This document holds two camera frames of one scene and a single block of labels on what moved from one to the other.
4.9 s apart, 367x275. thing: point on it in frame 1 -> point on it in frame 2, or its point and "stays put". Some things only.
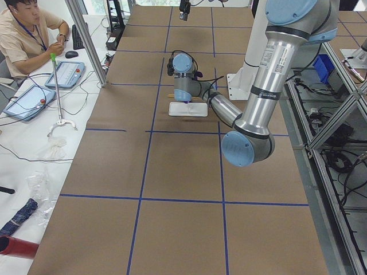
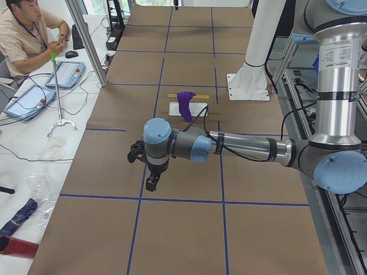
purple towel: x=196 y=74 -> x=183 y=99
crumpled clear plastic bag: x=39 y=188 stays put
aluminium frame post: x=82 y=29 stays put
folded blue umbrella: x=22 y=214 stays put
